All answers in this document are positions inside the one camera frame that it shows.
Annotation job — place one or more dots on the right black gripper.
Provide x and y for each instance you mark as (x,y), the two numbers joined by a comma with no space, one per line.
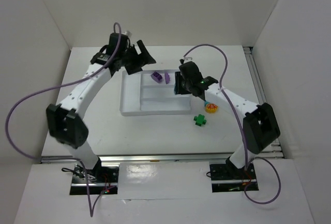
(179,84)

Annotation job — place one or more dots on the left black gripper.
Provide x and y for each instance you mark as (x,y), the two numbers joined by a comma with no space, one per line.
(135,60)

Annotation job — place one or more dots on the purple rounded lego brick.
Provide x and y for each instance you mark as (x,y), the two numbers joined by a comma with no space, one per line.
(167,78)

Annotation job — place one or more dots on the purple square lego brick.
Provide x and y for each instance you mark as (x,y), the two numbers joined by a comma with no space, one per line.
(157,77)

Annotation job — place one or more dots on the yellow round printed lego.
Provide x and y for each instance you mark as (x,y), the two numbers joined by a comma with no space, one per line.
(211,108)

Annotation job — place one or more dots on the green cross lego stack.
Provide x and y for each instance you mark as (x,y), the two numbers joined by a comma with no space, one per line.
(199,120)

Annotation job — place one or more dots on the teal rounded lego brick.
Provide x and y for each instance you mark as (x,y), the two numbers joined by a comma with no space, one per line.
(175,88)

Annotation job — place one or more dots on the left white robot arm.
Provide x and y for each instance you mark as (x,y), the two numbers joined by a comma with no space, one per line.
(65,119)

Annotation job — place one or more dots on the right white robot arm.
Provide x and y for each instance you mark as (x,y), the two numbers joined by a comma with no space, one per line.
(257,122)

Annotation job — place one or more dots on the white divided sorting tray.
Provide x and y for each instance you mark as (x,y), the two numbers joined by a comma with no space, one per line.
(141,95)

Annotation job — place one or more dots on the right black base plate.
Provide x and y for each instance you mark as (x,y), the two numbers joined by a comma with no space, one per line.
(224,179)

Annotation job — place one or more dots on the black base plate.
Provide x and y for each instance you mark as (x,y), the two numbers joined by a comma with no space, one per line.
(108,180)
(224,179)

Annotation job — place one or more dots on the aluminium right side rail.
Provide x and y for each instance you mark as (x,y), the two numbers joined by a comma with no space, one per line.
(274,150)

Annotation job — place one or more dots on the aluminium rail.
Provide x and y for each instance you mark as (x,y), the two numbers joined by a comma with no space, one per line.
(168,157)
(274,150)

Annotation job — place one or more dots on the aluminium front rail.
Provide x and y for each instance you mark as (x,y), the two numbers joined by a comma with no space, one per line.
(168,157)

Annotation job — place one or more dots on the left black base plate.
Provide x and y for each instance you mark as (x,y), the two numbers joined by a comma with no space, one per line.
(108,180)

